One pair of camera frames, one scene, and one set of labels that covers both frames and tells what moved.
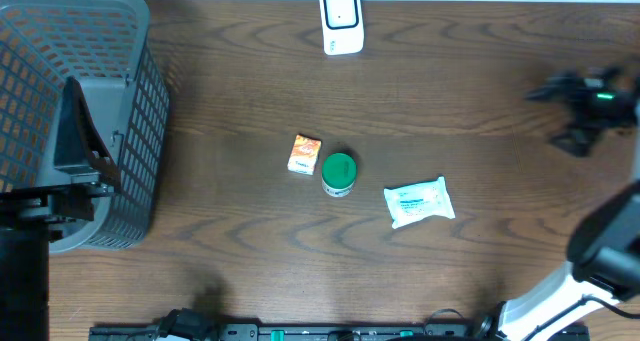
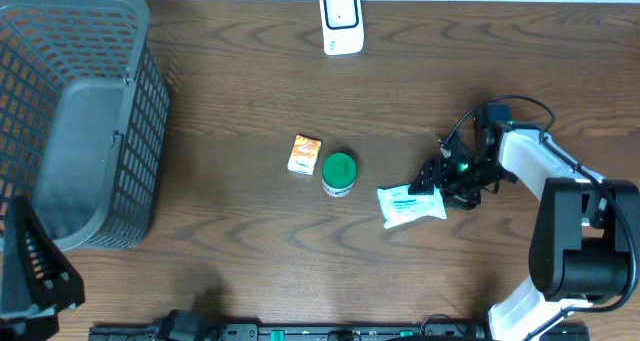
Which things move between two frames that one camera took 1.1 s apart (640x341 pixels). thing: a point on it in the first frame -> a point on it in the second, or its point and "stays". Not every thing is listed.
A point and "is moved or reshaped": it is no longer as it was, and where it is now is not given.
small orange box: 304,154 stays
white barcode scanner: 342,18 stays
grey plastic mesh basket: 50,33 stays
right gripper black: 570,82 -> 435,171
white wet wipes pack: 409,203 is moved or reshaped
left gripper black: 47,211 -> 37,295
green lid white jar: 338,174 stays
